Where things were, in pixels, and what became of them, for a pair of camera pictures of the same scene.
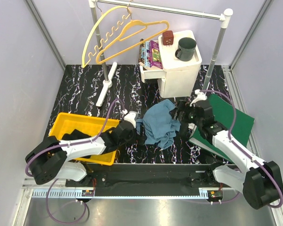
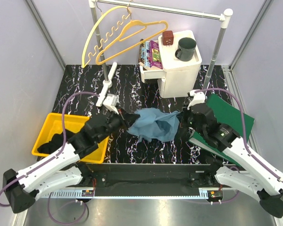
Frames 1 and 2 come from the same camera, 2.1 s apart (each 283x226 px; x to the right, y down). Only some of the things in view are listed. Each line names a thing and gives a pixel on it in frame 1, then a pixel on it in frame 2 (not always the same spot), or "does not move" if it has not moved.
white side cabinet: (178, 78) does not move
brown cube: (168, 37) does not move
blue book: (145, 54) does not move
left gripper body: (139, 138) → (125, 123)
